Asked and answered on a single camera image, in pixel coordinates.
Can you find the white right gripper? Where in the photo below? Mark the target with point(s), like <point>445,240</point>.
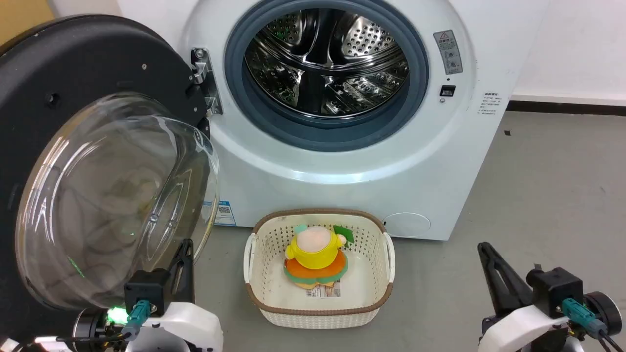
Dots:
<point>523,330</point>

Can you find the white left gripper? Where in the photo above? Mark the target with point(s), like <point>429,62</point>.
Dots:
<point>188,325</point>

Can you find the black washer door with glass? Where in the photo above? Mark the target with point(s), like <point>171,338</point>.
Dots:
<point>88,161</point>

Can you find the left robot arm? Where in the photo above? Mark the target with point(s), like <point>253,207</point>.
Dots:
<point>90,325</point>

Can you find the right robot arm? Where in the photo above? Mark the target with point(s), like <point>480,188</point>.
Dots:
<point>604,313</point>

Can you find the white front-load washing machine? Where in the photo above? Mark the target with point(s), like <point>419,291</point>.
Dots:
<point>440,161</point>

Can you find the metal door hinge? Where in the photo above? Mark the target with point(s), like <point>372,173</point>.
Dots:
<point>208,80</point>

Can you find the blue white energy sticker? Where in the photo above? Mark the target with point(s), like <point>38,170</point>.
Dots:
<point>224,212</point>

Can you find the white round filter cover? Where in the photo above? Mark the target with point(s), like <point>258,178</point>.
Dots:
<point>407,225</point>

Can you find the white woven laundry basket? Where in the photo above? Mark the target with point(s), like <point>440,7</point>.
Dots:
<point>371,288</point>

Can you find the yellow orange plush doll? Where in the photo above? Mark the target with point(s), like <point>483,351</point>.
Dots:
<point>315,256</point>

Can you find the black baseboard strip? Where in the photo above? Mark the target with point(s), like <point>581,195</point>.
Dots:
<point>567,106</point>

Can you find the grey warning label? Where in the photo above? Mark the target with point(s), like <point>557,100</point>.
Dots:
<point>448,51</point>

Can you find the brown wooden panel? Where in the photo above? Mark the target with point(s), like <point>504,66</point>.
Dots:
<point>22,17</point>

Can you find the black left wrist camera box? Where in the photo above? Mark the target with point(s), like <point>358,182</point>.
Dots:
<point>146,291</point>

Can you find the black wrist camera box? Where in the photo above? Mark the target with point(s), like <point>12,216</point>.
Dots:
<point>555,288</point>
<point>146,291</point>

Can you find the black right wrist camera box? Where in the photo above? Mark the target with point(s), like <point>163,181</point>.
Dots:
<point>555,288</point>

